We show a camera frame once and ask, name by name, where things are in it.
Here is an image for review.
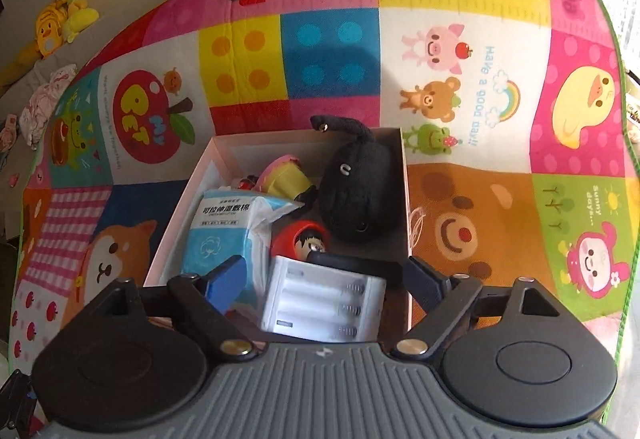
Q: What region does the pudding shaped toy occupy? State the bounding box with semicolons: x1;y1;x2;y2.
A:
255;155;317;204

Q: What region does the blue white tissue pack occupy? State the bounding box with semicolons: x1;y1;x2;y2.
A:
181;189;306;320

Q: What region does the red hooded doll keychain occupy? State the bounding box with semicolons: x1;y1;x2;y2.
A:
270;220;332;265

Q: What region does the yellow green plush toy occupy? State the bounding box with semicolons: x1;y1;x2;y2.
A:
54;0;100;44

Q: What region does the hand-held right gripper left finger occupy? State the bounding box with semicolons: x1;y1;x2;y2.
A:
107;255;258;360

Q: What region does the pink cardboard box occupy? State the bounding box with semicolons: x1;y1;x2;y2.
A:
144;126;416;335

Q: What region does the floral cloth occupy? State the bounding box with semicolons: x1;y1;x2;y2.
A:
20;64;78;147

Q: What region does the white thread tuft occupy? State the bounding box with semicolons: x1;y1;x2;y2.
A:
409;208;427;240

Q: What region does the yellow striped duck plush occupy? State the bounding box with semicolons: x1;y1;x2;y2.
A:
34;1;68;60

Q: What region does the colourful cartoon play mat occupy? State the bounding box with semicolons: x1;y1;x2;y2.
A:
7;0;640;425

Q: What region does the black plush toy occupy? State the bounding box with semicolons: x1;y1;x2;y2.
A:
310;115;401;242

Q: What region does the white battery charger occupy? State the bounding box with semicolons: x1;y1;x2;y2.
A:
260;253;391;367

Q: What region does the yellow cushion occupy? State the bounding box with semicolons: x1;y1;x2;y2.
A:
0;39;41;87

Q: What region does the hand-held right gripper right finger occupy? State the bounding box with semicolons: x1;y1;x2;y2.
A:
390;255;563;360

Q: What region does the pink cloth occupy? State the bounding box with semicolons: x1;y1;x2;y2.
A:
0;114;18;152

